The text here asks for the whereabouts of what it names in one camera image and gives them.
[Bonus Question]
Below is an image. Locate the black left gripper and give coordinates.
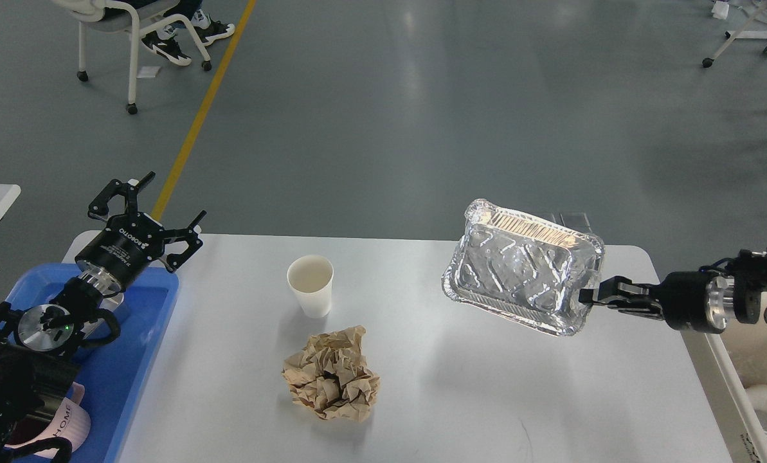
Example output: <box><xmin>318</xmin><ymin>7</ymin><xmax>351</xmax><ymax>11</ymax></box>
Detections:
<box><xmin>75</xmin><ymin>171</ymin><xmax>208</xmax><ymax>290</ymax></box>

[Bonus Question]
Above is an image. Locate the pink ribbed mug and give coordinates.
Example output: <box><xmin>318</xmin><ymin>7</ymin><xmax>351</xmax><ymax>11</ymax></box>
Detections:
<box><xmin>5</xmin><ymin>382</ymin><xmax>91</xmax><ymax>451</ymax></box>

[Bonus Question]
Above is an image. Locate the white office chair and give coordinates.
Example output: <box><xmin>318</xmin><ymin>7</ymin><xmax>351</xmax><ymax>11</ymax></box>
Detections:
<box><xmin>53</xmin><ymin>1</ymin><xmax>212</xmax><ymax>114</ymax></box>

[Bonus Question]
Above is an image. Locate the aluminium foil tray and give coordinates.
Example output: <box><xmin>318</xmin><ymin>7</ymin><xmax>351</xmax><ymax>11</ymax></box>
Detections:
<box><xmin>442</xmin><ymin>199</ymin><xmax>606</xmax><ymax>336</ymax></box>

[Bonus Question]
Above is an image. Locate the clear floor plate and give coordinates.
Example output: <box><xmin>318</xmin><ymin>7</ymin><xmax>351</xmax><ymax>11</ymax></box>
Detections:
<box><xmin>559</xmin><ymin>213</ymin><xmax>593</xmax><ymax>233</ymax></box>
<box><xmin>537</xmin><ymin>213</ymin><xmax>560</xmax><ymax>224</ymax></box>

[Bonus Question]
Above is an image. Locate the clear floor plate left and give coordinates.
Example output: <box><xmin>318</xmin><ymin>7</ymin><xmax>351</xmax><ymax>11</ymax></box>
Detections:
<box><xmin>537</xmin><ymin>213</ymin><xmax>560</xmax><ymax>224</ymax></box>

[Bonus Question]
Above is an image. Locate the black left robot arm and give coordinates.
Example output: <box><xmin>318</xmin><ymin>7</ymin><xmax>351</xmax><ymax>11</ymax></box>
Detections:
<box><xmin>0</xmin><ymin>172</ymin><xmax>206</xmax><ymax>462</ymax></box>

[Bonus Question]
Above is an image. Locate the white paper scrap on floor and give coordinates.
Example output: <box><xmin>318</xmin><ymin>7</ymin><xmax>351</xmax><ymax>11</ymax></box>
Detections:
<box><xmin>136</xmin><ymin>66</ymin><xmax>161</xmax><ymax>79</ymax></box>

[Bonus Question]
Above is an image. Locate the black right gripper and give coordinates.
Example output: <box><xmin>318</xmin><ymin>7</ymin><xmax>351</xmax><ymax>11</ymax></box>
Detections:
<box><xmin>578</xmin><ymin>271</ymin><xmax>728</xmax><ymax>334</ymax></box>

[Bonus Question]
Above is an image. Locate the beige plastic bin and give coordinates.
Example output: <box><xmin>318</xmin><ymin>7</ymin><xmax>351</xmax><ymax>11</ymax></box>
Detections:
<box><xmin>681</xmin><ymin>318</ymin><xmax>767</xmax><ymax>462</ymax></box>

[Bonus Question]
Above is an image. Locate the stainless steel rectangular container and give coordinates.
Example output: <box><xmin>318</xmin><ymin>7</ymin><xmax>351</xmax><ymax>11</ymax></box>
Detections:
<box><xmin>100</xmin><ymin>293</ymin><xmax>129</xmax><ymax>320</ymax></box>

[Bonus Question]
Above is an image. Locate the seated person in black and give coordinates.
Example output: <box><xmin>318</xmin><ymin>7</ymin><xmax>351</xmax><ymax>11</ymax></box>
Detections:
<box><xmin>129</xmin><ymin>0</ymin><xmax>236</xmax><ymax>68</ymax></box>

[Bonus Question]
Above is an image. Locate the clear floor plate right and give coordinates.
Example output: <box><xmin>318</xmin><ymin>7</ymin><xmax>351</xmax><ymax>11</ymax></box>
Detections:
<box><xmin>559</xmin><ymin>213</ymin><xmax>593</xmax><ymax>233</ymax></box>

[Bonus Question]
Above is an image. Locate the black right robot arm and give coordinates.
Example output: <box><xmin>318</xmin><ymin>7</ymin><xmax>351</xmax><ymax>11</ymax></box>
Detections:
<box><xmin>578</xmin><ymin>247</ymin><xmax>767</xmax><ymax>334</ymax></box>

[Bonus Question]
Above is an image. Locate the white paper cup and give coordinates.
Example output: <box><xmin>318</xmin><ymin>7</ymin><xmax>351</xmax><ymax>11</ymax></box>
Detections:
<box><xmin>287</xmin><ymin>255</ymin><xmax>334</xmax><ymax>318</ymax></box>

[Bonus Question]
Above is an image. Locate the brown paper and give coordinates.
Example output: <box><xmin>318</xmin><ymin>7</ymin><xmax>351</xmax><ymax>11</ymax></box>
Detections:
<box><xmin>282</xmin><ymin>325</ymin><xmax>381</xmax><ymax>422</ymax></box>

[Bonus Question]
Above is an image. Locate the blue plastic tray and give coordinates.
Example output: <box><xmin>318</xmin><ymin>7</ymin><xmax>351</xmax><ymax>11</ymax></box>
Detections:
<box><xmin>4</xmin><ymin>264</ymin><xmax>179</xmax><ymax>462</ymax></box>

